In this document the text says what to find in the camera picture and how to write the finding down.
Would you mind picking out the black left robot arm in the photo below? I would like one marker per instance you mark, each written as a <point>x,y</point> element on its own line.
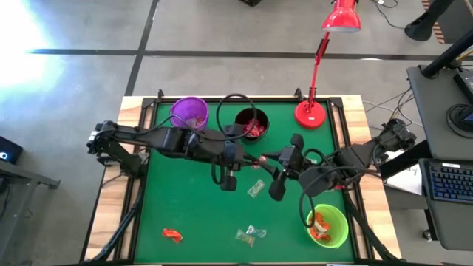
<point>148,136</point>

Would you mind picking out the white paper sheet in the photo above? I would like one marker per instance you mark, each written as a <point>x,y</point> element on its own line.
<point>406,181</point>

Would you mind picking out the orange white printed candy pack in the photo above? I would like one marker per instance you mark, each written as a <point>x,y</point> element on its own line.
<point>262,159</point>

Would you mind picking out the small red tag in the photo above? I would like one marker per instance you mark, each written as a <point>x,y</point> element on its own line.
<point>338,188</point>

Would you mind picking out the purple face bucket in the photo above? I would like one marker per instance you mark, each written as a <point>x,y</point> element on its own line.
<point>184,109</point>

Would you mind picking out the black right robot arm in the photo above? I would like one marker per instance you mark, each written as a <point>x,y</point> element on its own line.
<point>354,159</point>

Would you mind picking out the black device blue light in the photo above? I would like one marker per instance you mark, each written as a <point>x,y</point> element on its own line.
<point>13,147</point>

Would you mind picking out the clear red candy bag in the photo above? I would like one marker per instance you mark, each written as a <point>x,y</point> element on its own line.
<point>194,122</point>

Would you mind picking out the black desk support beam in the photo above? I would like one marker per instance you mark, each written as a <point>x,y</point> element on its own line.
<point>401,162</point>

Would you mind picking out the black desk device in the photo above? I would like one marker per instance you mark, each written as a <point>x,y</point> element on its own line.
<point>466,85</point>

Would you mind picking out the green table mat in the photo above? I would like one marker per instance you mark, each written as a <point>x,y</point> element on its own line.
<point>192,214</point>

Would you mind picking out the black floor object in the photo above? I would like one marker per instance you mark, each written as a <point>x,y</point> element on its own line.
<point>251,2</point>

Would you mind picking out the black round monitor base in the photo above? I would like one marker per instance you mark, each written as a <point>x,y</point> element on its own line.
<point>456,118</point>

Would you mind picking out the clear teal candy bag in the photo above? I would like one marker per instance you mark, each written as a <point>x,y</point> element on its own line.
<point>256,231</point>

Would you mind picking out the grey side desk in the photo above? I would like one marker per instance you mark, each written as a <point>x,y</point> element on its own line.
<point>15,207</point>

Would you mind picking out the black pole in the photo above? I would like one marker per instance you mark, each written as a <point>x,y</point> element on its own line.
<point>447,55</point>

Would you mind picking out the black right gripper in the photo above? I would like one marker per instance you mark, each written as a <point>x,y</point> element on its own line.
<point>292,160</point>

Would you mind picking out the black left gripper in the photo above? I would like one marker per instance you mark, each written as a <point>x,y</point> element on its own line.
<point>231,153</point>

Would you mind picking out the black bucket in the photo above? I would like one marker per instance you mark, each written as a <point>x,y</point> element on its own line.
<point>242,114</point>

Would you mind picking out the green bucket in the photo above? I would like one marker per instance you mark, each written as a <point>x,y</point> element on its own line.
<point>338,225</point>

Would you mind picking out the black chair base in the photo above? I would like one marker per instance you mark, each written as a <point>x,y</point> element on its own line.
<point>421,27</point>

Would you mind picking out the red candy pack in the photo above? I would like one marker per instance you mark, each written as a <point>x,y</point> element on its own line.
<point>250,132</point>
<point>258,125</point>

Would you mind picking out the red desk lamp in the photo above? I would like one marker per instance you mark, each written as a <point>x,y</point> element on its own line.
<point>309,114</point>

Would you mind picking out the black aluminium table frame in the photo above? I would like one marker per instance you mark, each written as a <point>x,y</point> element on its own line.
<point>136,221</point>

